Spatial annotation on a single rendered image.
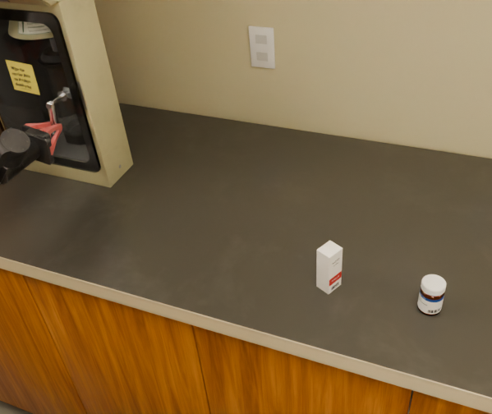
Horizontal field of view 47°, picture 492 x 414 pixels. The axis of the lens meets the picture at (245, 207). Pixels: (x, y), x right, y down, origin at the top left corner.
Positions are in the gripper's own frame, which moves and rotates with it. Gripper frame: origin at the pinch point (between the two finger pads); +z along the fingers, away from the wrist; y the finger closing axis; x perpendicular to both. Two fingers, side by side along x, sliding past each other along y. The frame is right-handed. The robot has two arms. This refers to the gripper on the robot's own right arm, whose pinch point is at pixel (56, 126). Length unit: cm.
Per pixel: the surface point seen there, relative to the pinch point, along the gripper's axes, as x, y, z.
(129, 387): 60, -28, -20
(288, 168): 12, -49, 27
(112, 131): 5.5, -7.0, 11.4
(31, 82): -7.1, 8.4, 3.9
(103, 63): -10.9, -4.5, 14.0
